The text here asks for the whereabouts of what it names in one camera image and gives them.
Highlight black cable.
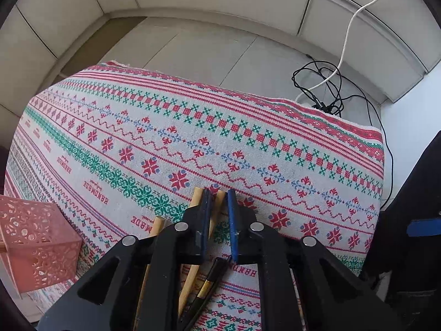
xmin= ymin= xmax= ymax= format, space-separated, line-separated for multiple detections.
xmin=292 ymin=60 xmax=395 ymax=211

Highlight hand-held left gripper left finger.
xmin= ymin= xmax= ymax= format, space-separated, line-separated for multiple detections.
xmin=36 ymin=189 xmax=212 ymax=331

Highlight wooden chopstick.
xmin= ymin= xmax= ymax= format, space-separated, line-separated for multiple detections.
xmin=133 ymin=216 xmax=166 ymax=331
xmin=177 ymin=189 xmax=227 ymax=318
xmin=190 ymin=187 xmax=205 ymax=212

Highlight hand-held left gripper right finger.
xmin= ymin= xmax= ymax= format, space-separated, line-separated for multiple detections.
xmin=225 ymin=189 xmax=409 ymax=331

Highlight patterned woven tablecloth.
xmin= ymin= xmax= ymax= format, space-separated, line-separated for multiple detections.
xmin=3 ymin=61 xmax=384 ymax=331

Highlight white cable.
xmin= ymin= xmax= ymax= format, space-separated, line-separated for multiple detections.
xmin=296 ymin=0 xmax=395 ymax=102

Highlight pink perforated basket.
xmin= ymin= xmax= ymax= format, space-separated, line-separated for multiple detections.
xmin=0 ymin=195 xmax=83 ymax=299

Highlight black brush with gold band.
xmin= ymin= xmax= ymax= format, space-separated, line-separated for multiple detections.
xmin=177 ymin=257 xmax=228 ymax=331

